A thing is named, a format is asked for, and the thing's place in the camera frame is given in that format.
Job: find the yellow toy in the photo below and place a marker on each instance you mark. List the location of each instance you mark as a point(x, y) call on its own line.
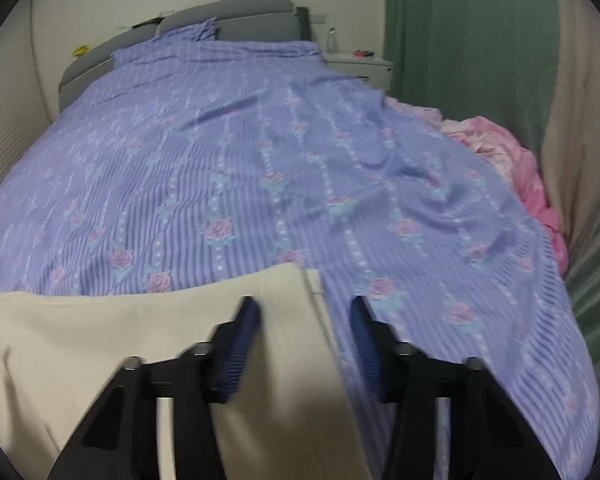
point(80, 51)

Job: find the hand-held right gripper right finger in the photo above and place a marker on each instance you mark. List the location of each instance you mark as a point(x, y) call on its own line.
point(367, 350)

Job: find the beige curtain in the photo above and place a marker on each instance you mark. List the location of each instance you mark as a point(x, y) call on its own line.
point(590, 110)

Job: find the cream pants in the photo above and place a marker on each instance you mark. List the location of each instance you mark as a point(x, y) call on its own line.
point(105, 330)

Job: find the small red item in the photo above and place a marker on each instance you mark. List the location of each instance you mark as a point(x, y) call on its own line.
point(364, 53)

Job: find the grey padded headboard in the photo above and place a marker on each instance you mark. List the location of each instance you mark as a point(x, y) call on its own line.
point(260, 15)

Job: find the purple floral duvet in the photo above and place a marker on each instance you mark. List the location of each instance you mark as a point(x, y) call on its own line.
point(280, 160)

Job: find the white nightstand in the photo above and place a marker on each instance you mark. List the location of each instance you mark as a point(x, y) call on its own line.
point(365, 72)

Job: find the clear plastic bottle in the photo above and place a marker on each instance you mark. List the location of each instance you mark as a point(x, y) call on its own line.
point(332, 41)

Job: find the white louvered wardrobe door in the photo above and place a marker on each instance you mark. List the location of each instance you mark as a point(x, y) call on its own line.
point(10, 110)

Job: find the pink blanket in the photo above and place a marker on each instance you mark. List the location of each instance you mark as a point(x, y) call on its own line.
point(500, 150)

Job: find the purple floral pillow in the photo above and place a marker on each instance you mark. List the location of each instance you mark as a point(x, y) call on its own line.
point(190, 32)

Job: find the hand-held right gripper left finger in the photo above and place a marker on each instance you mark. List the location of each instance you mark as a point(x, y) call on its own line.
point(237, 355)

